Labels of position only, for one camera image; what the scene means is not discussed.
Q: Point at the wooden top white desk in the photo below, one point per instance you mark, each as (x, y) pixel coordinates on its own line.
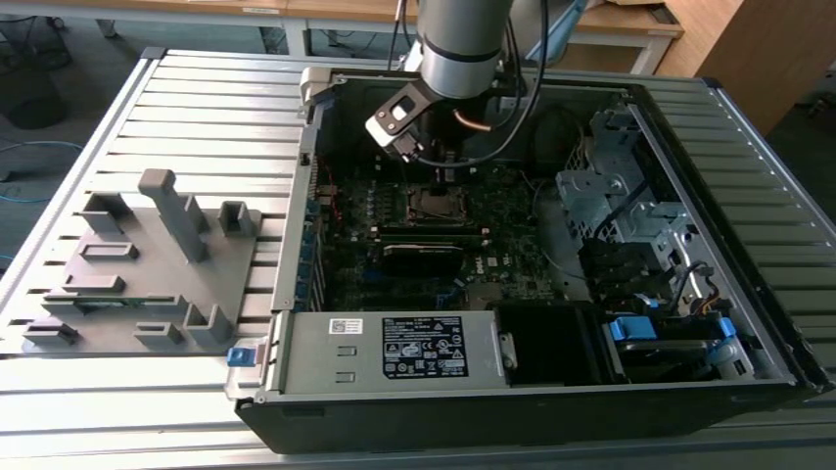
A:
(620, 23)

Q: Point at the dark hard disk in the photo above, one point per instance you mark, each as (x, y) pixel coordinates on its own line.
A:
(662, 362)

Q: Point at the blue plastic clip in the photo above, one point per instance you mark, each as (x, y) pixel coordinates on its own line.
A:
(725, 327)

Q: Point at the silver chipset heat sink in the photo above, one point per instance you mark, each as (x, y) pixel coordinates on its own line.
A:
(484, 294)

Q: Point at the blue case latch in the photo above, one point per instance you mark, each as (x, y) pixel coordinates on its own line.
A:
(237, 357)

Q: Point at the black graphics card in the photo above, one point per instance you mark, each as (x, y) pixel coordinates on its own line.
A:
(421, 267)

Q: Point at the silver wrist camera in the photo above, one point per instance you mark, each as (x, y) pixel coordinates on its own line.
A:
(392, 122)

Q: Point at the grey power supply unit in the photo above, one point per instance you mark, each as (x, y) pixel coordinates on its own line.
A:
(313, 352)

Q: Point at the silver metal drive cage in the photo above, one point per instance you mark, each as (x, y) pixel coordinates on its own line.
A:
(577, 188)

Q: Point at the grey parts rack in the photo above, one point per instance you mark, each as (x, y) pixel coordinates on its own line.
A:
(162, 274)

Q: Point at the green Dell motherboard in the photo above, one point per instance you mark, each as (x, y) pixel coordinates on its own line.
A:
(516, 245)

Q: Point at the green RAM stick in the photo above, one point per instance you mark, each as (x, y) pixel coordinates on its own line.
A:
(104, 303)

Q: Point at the black PC case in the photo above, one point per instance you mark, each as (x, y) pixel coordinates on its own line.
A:
(522, 421)

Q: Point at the wooden cabinet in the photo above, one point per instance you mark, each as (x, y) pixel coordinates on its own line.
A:
(750, 49)

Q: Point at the blue disk carrier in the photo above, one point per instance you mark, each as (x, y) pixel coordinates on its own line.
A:
(629, 327)

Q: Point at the grey case release latch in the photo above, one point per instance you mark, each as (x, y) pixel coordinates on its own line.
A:
(313, 83)

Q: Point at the black round bin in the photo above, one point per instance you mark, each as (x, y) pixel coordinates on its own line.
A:
(36, 105)

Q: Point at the CPU socket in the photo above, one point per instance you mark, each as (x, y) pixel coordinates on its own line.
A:
(437, 222)

